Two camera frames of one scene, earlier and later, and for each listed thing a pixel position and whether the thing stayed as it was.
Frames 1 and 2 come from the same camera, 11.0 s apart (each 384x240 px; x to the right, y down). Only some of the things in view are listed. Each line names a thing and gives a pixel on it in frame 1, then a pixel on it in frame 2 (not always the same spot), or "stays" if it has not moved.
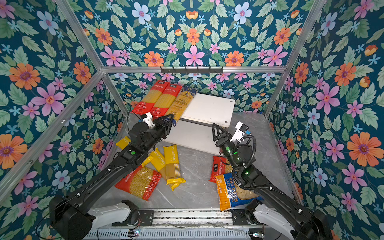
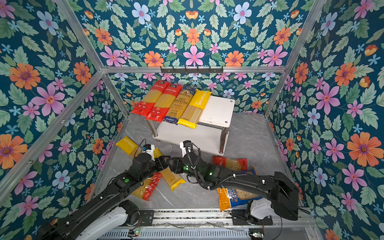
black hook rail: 178,70 stays
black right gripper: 225,141 -> 178,163
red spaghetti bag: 145,105 stays
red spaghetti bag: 165,100 stays
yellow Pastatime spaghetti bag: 173,175 -> 192,113
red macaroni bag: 142,182 stays
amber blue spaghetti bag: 181,103 stays
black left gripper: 162,123 -> 161,162
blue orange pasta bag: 231,194 stays
